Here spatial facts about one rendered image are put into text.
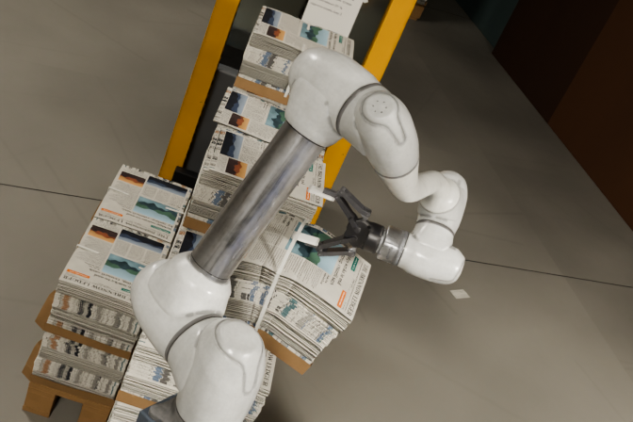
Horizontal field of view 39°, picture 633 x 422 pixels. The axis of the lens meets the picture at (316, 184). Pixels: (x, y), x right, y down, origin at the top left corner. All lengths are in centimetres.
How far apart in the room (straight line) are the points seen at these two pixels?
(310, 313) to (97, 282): 90
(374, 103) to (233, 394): 65
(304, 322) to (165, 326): 44
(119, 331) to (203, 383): 112
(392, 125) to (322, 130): 18
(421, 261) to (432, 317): 227
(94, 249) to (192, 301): 114
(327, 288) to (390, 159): 58
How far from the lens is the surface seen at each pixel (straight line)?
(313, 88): 179
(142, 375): 248
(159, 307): 195
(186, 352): 188
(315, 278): 223
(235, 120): 301
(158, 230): 318
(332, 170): 396
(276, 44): 316
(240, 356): 182
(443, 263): 219
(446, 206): 221
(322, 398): 372
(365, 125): 168
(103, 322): 293
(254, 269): 220
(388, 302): 438
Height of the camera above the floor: 247
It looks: 30 degrees down
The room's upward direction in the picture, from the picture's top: 24 degrees clockwise
